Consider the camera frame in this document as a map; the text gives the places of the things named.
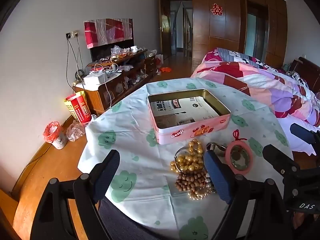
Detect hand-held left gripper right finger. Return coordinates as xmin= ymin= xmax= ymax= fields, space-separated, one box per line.
xmin=204 ymin=150 xmax=294 ymax=240

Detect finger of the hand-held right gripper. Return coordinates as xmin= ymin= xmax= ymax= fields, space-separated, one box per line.
xmin=262 ymin=144 xmax=300 ymax=178
xmin=290 ymin=123 xmax=320 ymax=145

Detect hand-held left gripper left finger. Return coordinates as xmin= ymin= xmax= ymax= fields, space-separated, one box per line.
xmin=30 ymin=149 xmax=121 ymax=240

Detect pink round holder red knot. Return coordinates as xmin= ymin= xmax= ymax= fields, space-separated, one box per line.
xmin=225 ymin=129 xmax=254 ymax=174

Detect silver wristwatch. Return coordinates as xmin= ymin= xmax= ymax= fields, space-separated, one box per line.
xmin=206 ymin=142 xmax=227 ymax=159

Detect brown wooden bead bracelet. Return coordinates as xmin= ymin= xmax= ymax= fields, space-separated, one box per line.
xmin=175 ymin=171 xmax=208 ymax=192

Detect gold bead bracelet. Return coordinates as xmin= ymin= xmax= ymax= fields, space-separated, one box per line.
xmin=170 ymin=139 xmax=204 ymax=174

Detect silver bangle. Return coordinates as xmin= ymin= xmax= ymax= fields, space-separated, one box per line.
xmin=174 ymin=147 xmax=190 ymax=173

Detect pink tin box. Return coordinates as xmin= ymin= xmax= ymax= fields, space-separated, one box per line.
xmin=147 ymin=89 xmax=231 ymax=145

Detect white bed sheet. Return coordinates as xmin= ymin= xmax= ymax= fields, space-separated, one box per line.
xmin=277 ymin=116 xmax=317 ymax=155

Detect cloud print tablecloth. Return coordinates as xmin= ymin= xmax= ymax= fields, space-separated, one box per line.
xmin=77 ymin=77 xmax=293 ymax=239

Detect clear plastic bag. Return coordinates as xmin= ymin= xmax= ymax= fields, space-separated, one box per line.
xmin=66 ymin=120 xmax=87 ymax=142

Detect wooden bed headboard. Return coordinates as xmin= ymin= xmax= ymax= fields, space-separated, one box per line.
xmin=289 ymin=56 xmax=320 ymax=94

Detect small bin red liner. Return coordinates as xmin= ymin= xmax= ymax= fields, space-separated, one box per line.
xmin=43 ymin=121 xmax=68 ymax=150

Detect bed with patchwork quilt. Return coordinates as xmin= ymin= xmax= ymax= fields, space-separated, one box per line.
xmin=191 ymin=47 xmax=320 ymax=127

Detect red yellow box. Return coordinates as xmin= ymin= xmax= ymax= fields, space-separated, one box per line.
xmin=64 ymin=91 xmax=92 ymax=124

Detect wooden television cabinet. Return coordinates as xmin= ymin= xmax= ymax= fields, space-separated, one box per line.
xmin=74 ymin=50 xmax=159 ymax=116

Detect white electronics box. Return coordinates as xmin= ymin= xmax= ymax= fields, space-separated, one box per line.
xmin=83 ymin=72 xmax=109 ymax=86

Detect black television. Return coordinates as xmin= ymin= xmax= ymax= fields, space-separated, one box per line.
xmin=90 ymin=39 xmax=134 ymax=62

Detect wooden wardrobe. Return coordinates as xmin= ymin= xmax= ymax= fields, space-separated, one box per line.
xmin=155 ymin=0 xmax=288 ymax=70

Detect red white cloth cover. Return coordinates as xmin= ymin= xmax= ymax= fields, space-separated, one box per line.
xmin=84 ymin=18 xmax=133 ymax=49

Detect wooden door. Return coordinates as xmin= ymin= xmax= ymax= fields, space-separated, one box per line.
xmin=160 ymin=0 xmax=173 ymax=58

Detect white pearl bracelet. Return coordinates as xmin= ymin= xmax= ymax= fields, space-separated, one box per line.
xmin=187 ymin=177 xmax=217 ymax=202

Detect black cables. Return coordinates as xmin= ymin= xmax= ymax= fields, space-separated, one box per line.
xmin=66 ymin=37 xmax=86 ymax=86

